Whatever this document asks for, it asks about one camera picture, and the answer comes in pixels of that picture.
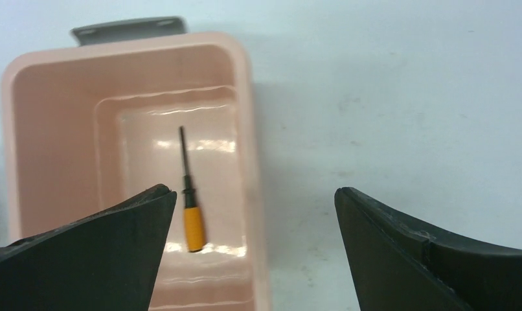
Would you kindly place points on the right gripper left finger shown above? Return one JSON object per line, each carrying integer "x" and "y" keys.
{"x": 106, "y": 261}

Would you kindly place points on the pink plastic bin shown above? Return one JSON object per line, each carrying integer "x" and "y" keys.
{"x": 90, "y": 126}

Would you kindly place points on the orange black screwdriver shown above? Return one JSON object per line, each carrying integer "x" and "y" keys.
{"x": 194, "y": 227}

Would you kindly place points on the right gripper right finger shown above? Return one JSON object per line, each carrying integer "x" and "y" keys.
{"x": 399, "y": 262}

